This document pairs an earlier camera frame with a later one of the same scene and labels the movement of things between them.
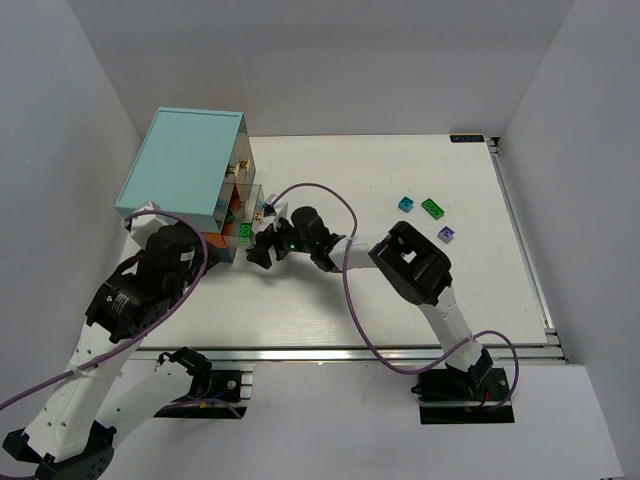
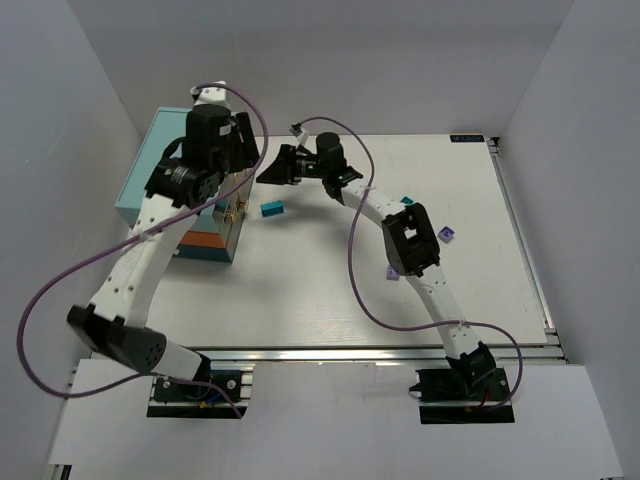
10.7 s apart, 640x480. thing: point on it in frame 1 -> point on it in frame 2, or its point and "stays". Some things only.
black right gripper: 272,240 -> 289,163
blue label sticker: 466,138 stays
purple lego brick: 446,234 stays
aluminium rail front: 343,355 stays
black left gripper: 211,251 -> 245,141
